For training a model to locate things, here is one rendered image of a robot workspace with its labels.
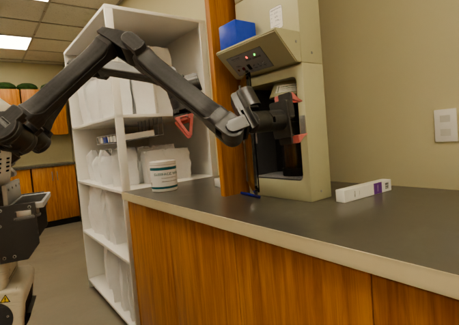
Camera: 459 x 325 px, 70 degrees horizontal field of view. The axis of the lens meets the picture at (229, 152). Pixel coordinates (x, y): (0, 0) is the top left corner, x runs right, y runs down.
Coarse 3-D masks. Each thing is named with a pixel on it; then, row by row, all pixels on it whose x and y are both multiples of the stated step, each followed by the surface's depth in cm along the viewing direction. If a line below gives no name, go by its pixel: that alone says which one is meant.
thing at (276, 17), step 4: (280, 4) 114; (272, 8) 117; (276, 8) 116; (280, 8) 114; (272, 12) 117; (276, 12) 116; (280, 12) 114; (272, 16) 117; (276, 16) 116; (280, 16) 114; (272, 20) 118; (276, 20) 116; (280, 20) 115; (272, 24) 118; (276, 24) 116; (280, 24) 115
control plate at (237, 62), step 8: (256, 48) 112; (240, 56) 120; (248, 56) 118; (256, 56) 115; (264, 56) 113; (232, 64) 126; (240, 64) 124; (256, 64) 119; (264, 64) 117; (272, 64) 115; (240, 72) 128
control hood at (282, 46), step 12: (264, 36) 106; (276, 36) 103; (288, 36) 105; (228, 48) 121; (240, 48) 117; (252, 48) 114; (264, 48) 110; (276, 48) 108; (288, 48) 105; (300, 48) 109; (276, 60) 112; (288, 60) 109; (300, 60) 109; (252, 72) 124
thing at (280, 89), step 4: (292, 80) 120; (276, 84) 124; (280, 84) 122; (284, 84) 120; (288, 84) 120; (292, 84) 119; (276, 88) 123; (280, 88) 121; (284, 88) 120; (288, 88) 119; (292, 88) 119; (296, 88) 118; (272, 92) 125; (276, 92) 122; (280, 92) 120; (284, 92) 119; (296, 92) 118; (272, 96) 124
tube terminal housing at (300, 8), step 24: (264, 0) 120; (288, 0) 111; (312, 0) 113; (264, 24) 121; (288, 24) 112; (312, 24) 112; (312, 48) 112; (264, 72) 123; (288, 72) 114; (312, 72) 112; (312, 96) 112; (312, 120) 112; (312, 144) 112; (312, 168) 112; (264, 192) 130; (288, 192) 119; (312, 192) 112
